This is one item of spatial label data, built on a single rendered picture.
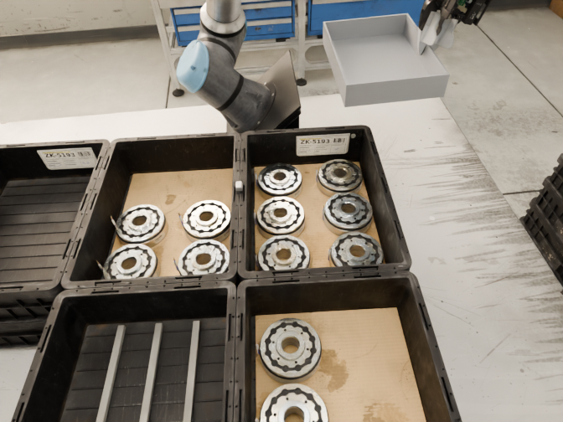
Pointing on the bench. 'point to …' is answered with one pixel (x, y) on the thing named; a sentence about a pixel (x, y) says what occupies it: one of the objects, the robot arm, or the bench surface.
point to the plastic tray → (382, 61)
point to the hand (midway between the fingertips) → (424, 48)
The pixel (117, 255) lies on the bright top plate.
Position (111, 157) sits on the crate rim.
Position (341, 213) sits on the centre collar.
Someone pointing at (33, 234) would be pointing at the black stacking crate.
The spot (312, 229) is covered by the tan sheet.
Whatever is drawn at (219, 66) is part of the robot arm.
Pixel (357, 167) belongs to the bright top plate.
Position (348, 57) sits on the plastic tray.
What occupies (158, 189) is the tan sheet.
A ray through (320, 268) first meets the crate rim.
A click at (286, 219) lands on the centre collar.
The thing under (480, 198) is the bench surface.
